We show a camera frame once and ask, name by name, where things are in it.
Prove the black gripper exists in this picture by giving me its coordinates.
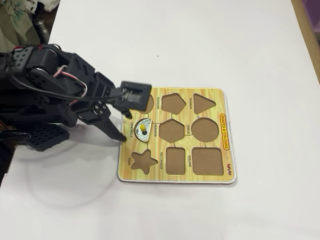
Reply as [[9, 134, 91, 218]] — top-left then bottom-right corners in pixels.
[[63, 52, 134, 144]]

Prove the black semicircle piece yellow pin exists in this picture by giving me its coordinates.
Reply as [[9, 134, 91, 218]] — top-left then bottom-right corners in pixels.
[[133, 117, 153, 142]]

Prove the yellow wooden shape puzzle board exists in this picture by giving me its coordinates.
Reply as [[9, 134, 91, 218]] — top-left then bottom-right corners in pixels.
[[116, 86, 238, 185]]

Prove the black table clamp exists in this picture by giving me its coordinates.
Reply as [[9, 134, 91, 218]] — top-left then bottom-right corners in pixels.
[[0, 129, 32, 145]]

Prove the grey metal knob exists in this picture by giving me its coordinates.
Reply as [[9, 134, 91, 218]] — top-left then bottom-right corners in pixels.
[[33, 17, 51, 43]]

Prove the white plastic bag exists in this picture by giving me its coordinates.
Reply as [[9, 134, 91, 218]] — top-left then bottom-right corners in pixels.
[[42, 0, 61, 12]]

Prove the floral beige cloth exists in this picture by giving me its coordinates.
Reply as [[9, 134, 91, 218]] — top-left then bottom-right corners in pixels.
[[0, 0, 42, 51]]

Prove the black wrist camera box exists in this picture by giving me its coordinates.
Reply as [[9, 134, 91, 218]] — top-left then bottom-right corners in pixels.
[[109, 80, 153, 112]]

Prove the red white servo wire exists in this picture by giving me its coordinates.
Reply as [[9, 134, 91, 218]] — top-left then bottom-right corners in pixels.
[[53, 64, 89, 98]]

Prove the black camera cable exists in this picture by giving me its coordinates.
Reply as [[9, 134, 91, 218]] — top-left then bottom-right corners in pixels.
[[9, 74, 126, 101]]

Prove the black grid base plate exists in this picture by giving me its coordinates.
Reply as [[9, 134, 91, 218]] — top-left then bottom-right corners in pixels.
[[25, 123, 71, 153]]

